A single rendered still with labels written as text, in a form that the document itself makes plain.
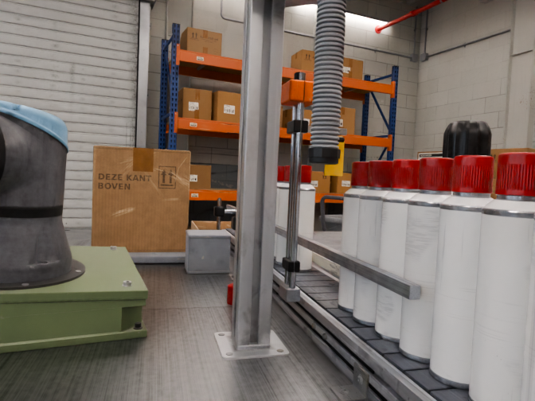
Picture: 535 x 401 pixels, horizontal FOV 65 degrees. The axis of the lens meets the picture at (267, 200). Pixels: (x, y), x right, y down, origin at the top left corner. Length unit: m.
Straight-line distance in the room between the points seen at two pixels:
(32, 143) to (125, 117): 4.32
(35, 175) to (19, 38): 4.44
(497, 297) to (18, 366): 0.50
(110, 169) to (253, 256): 0.65
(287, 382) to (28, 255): 0.37
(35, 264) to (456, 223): 0.51
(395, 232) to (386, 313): 0.09
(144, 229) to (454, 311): 0.87
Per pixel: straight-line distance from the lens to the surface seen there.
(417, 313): 0.46
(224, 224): 1.77
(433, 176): 0.45
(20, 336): 0.63
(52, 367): 0.57
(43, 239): 0.66
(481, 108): 6.18
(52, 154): 0.65
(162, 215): 1.14
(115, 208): 1.14
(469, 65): 6.44
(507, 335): 0.38
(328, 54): 0.47
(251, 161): 0.54
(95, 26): 5.10
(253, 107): 0.55
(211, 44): 4.60
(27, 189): 0.64
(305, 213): 0.80
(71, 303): 0.61
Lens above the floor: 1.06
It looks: 3 degrees down
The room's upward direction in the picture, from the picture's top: 3 degrees clockwise
